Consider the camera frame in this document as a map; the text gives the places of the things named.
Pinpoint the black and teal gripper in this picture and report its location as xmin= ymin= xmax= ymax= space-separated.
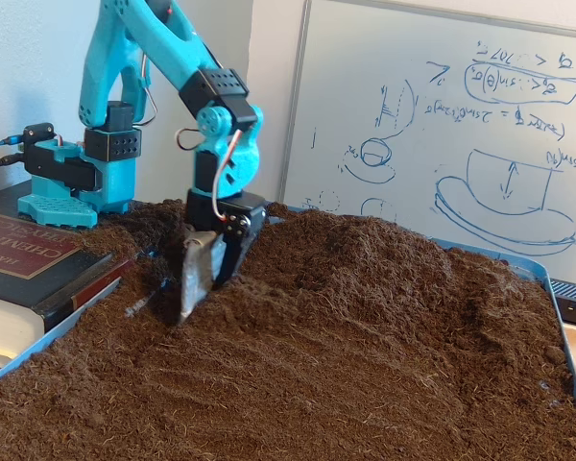
xmin=178 ymin=189 xmax=269 ymax=326

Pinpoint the blue tray of brown soil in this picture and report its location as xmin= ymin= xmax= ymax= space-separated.
xmin=0 ymin=198 xmax=576 ymax=461

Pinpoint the black chemistry handbook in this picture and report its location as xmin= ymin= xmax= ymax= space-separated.
xmin=0 ymin=184 xmax=133 ymax=374

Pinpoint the whiteboard with blue drawings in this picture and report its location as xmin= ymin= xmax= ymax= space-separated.
xmin=277 ymin=0 xmax=576 ymax=289

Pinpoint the blue plastic tray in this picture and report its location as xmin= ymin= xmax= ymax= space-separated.
xmin=0 ymin=201 xmax=576 ymax=443

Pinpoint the blue cable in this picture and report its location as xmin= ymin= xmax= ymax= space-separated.
xmin=0 ymin=135 xmax=28 ymax=162

